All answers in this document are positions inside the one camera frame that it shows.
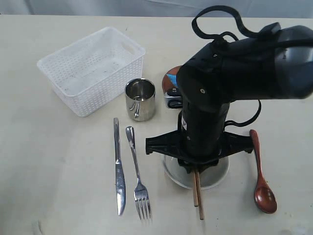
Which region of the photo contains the wooden chopstick back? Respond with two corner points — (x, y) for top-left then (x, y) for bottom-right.
(196, 171), (204, 220)

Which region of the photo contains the white ceramic bowl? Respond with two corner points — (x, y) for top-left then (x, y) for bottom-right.
(163, 155), (230, 190)

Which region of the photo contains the white perforated plastic basket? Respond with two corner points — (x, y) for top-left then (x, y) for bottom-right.
(37, 27), (145, 117)

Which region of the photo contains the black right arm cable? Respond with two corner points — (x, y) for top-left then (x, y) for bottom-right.
(191, 6), (262, 128)

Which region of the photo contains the silver table knife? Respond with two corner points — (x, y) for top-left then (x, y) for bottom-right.
(113, 117), (126, 216)

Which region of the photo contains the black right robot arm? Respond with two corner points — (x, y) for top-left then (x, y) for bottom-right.
(145, 25), (313, 165)

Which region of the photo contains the wooden handled metal scoop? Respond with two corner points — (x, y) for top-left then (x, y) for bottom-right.
(249, 129), (277, 214)

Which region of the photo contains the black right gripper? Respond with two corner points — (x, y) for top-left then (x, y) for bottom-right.
(145, 99), (253, 172)

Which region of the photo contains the blue snack bag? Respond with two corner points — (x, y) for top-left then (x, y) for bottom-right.
(166, 73), (178, 88)

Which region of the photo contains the silver fork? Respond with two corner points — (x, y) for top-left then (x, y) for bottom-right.
(125, 126), (152, 220)

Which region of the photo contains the brown round plate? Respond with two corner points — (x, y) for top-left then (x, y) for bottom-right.
(162, 66), (181, 94)

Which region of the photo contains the stainless steel cup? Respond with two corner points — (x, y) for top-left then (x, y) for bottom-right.
(125, 78), (156, 121)

